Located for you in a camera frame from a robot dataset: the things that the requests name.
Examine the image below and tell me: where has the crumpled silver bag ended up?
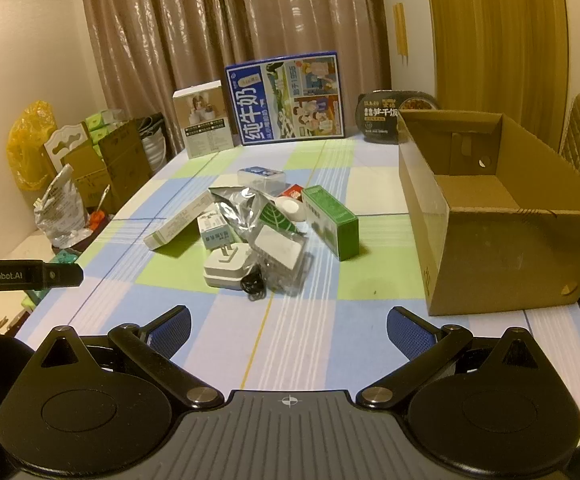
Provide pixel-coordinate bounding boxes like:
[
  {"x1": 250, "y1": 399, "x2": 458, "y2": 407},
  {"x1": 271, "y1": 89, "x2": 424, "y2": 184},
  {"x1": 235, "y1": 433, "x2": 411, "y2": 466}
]
[{"x1": 35, "y1": 164, "x2": 88, "y2": 251}]

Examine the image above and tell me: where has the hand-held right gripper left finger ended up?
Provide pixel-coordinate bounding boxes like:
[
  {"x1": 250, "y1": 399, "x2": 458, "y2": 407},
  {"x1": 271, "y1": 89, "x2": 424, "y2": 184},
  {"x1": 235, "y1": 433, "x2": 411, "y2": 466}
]
[{"x1": 32, "y1": 305, "x2": 226, "y2": 409}]

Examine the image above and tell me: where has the black cable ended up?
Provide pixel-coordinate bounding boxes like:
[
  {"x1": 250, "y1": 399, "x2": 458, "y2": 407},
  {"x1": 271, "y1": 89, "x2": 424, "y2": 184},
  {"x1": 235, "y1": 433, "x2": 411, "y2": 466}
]
[{"x1": 240, "y1": 272, "x2": 268, "y2": 302}]

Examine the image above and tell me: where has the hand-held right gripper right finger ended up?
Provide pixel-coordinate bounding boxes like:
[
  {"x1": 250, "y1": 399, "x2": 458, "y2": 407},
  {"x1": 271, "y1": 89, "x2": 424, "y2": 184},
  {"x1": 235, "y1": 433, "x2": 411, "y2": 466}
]
[{"x1": 355, "y1": 306, "x2": 547, "y2": 409}]

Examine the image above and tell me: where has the brown curtain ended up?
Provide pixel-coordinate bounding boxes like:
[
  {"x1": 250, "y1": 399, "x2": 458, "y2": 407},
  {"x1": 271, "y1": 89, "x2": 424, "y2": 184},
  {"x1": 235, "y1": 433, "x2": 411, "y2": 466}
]
[{"x1": 77, "y1": 0, "x2": 391, "y2": 161}]

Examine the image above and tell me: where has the small white box blue print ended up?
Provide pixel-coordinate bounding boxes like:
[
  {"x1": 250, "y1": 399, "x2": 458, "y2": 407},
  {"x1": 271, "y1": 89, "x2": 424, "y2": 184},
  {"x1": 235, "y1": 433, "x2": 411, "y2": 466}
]
[{"x1": 196, "y1": 210, "x2": 233, "y2": 251}]

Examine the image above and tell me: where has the yellow curtain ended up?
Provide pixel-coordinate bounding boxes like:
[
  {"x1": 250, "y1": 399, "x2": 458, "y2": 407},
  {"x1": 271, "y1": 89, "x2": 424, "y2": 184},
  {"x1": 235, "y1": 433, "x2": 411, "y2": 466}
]
[{"x1": 422, "y1": 0, "x2": 571, "y2": 151}]

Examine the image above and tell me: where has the brown cardboard box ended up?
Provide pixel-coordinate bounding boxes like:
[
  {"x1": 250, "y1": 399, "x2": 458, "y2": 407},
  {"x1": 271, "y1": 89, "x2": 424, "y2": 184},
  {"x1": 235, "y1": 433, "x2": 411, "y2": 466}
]
[{"x1": 397, "y1": 109, "x2": 580, "y2": 317}]

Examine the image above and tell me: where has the silver foil bag green leaf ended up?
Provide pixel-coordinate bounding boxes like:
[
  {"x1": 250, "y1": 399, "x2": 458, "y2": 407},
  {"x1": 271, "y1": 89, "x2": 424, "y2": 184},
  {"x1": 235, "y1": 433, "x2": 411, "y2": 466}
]
[{"x1": 208, "y1": 186, "x2": 305, "y2": 246}]

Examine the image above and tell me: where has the blue milk carton box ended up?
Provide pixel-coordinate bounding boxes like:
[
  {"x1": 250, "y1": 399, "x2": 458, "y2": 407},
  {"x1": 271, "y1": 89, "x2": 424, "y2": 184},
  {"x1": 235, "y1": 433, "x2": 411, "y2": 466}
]
[{"x1": 224, "y1": 51, "x2": 347, "y2": 147}]

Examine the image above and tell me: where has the desktop with checked tablecloth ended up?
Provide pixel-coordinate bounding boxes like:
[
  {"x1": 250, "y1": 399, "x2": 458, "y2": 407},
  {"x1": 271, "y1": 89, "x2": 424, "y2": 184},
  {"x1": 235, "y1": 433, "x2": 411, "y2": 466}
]
[{"x1": 17, "y1": 136, "x2": 580, "y2": 392}]

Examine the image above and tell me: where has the clear plastic box blue label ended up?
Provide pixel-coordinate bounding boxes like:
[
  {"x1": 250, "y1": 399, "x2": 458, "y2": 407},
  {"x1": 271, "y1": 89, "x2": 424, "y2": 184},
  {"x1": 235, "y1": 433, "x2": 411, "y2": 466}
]
[{"x1": 237, "y1": 166, "x2": 287, "y2": 196}]

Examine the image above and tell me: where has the black instant rice bowl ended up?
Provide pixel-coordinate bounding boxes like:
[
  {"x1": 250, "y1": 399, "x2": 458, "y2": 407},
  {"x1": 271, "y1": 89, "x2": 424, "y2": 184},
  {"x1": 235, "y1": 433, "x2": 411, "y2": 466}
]
[{"x1": 355, "y1": 89, "x2": 441, "y2": 145}]

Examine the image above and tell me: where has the green tissue pack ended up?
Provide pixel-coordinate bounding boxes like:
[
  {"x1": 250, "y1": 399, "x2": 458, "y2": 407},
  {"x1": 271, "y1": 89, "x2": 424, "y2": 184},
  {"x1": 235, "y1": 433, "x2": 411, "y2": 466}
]
[{"x1": 85, "y1": 109, "x2": 121, "y2": 141}]

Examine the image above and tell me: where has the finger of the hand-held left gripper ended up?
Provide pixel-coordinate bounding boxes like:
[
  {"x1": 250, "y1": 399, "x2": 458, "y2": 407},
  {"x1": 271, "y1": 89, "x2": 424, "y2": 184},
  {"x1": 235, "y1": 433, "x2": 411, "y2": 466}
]
[{"x1": 45, "y1": 265, "x2": 84, "y2": 288}]

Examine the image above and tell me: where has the white ornate chair back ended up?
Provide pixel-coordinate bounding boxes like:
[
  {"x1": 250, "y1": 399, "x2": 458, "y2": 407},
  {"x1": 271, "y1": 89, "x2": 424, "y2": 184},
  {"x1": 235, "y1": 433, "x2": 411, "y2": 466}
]
[{"x1": 44, "y1": 122, "x2": 93, "y2": 176}]

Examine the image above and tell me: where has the white box with green print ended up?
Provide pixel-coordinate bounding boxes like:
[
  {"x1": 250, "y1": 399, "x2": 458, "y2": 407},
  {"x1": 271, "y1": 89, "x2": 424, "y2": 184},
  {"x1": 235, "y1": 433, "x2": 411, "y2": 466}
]
[{"x1": 144, "y1": 191, "x2": 217, "y2": 252}]

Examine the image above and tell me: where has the clear plastic bag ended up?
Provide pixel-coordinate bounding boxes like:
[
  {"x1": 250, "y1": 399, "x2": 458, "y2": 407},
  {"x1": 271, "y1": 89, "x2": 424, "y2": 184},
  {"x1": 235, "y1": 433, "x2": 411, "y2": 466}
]
[{"x1": 247, "y1": 225, "x2": 316, "y2": 298}]

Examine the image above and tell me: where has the large brown storage carton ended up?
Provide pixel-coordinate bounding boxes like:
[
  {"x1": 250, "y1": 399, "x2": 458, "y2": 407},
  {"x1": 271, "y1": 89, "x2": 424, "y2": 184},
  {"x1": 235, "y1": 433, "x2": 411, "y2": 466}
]
[{"x1": 97, "y1": 119, "x2": 153, "y2": 211}]

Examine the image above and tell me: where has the white photo printed box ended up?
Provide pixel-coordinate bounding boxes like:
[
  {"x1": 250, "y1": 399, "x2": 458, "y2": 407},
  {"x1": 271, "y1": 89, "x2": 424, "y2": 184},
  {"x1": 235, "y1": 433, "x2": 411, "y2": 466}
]
[{"x1": 172, "y1": 80, "x2": 236, "y2": 160}]

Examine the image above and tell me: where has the white power adapter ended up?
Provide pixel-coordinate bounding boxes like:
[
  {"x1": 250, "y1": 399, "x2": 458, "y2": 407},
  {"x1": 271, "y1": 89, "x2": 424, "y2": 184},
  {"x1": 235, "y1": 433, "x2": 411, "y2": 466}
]
[{"x1": 202, "y1": 242, "x2": 253, "y2": 291}]

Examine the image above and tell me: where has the white plastic spoon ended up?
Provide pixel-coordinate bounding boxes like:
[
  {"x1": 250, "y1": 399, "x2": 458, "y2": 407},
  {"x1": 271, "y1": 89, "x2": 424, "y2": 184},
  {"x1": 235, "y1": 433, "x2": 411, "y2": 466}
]
[{"x1": 265, "y1": 196, "x2": 308, "y2": 223}]

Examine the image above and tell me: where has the yellow plastic bag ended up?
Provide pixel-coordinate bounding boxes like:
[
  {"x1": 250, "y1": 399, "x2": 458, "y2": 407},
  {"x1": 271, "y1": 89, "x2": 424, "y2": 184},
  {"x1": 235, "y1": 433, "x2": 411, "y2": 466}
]
[{"x1": 9, "y1": 101, "x2": 58, "y2": 192}]

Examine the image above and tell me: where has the orange toy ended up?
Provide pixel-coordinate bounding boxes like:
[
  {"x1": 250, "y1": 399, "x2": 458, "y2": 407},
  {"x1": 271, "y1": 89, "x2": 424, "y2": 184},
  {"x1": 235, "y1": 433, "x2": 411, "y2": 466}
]
[{"x1": 87, "y1": 185, "x2": 112, "y2": 231}]

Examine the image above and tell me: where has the small brown storage carton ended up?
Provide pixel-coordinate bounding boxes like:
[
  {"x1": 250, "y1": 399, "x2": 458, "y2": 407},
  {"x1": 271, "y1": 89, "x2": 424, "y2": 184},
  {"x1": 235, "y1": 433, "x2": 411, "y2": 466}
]
[{"x1": 62, "y1": 140, "x2": 116, "y2": 211}]

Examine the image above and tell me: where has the green and white spray box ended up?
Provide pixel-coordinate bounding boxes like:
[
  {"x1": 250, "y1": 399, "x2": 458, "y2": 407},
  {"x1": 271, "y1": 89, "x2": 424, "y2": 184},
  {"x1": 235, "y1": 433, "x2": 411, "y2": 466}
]
[{"x1": 301, "y1": 185, "x2": 360, "y2": 262}]

